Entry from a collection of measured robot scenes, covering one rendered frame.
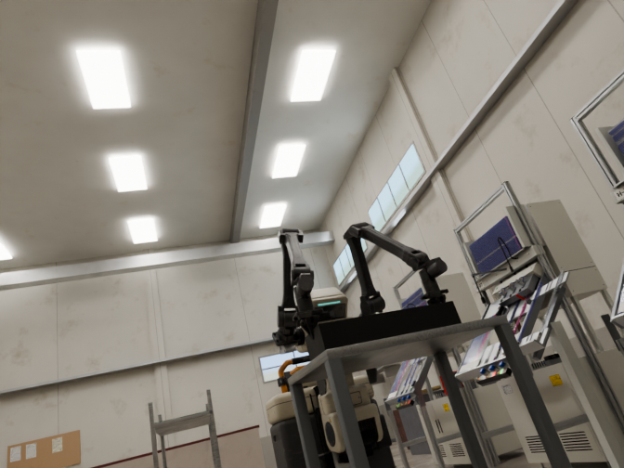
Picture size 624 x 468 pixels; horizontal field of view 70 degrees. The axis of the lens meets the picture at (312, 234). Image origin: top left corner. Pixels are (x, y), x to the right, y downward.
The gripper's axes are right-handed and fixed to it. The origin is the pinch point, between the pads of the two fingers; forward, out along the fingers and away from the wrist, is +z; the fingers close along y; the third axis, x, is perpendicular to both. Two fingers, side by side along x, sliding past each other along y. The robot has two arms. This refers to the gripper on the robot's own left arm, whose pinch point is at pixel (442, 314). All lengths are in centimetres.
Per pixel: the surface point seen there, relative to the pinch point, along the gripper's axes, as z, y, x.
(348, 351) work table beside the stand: 11, -56, -25
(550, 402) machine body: 47, 125, 94
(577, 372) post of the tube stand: 35, 97, 40
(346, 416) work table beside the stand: 29, -62, -25
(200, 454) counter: 5, -54, 513
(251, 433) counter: -4, 15, 506
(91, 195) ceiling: -583, -184, 781
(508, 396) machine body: 37, 128, 132
